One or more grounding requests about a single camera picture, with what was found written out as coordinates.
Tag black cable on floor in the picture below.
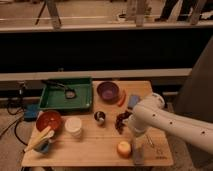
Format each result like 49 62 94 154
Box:
0 96 29 147

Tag white plastic cup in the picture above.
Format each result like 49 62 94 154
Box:
65 117 82 137

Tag red bowl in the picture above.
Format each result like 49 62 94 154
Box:
36 110 62 131

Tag grey rectangular block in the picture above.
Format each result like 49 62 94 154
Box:
131 139 143 166

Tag blue box on floor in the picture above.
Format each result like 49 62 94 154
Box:
24 104 39 121

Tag black strainer in tray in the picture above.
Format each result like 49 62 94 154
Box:
42 80 76 99

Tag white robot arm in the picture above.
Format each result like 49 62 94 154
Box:
127 93 213 154

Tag small blue cup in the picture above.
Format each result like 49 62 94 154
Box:
34 140 50 154

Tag blue sponge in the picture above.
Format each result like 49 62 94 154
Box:
127 95 140 109

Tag metal fork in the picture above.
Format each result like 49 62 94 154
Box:
147 135 155 148

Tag wooden spatula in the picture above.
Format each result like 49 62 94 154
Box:
24 126 54 152

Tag green plastic tray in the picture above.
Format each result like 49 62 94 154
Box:
39 77 93 112

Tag purple bowl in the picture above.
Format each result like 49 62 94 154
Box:
97 81 119 102

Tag yellow red apple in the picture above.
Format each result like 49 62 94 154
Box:
117 141 131 158

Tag orange carrot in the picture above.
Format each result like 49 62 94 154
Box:
117 90 126 107

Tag bunch of dark grapes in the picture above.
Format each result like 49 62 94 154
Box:
115 111 131 134

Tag small metal cup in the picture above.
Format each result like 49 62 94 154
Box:
94 111 106 125

